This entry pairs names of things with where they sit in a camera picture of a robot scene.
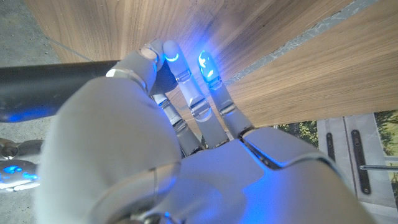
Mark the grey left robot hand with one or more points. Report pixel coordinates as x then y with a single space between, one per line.
124 155

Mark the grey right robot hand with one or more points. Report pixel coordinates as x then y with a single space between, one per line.
18 174

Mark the printed window backdrop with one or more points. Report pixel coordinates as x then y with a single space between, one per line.
342 149

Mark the black TV remote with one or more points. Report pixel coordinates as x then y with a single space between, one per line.
46 90

